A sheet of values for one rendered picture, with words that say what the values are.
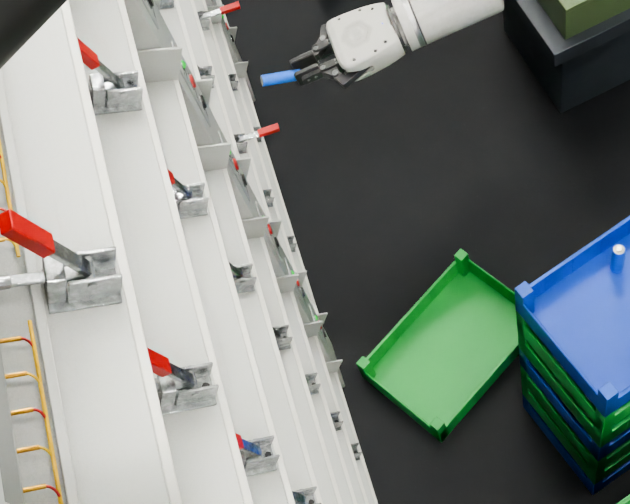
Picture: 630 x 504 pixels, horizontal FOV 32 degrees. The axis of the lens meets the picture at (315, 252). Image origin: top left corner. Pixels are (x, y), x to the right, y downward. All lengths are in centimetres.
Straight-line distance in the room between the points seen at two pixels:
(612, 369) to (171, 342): 89
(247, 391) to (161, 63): 36
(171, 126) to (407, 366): 107
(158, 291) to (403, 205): 145
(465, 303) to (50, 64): 151
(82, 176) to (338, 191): 164
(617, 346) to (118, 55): 89
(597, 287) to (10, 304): 113
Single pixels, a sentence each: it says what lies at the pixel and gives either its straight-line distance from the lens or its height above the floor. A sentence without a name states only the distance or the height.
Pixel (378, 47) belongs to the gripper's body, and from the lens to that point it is 167.
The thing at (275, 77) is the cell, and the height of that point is 60.
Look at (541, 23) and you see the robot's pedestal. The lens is 210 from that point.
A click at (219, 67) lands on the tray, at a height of 48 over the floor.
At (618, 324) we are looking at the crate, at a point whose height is 48.
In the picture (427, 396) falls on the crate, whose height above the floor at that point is 0.
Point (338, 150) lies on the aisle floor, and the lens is 232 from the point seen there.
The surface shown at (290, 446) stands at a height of 87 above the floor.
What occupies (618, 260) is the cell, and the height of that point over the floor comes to 53.
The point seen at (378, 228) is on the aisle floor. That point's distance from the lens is 222.
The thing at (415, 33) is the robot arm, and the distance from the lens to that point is 168.
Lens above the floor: 197
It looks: 63 degrees down
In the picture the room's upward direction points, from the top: 25 degrees counter-clockwise
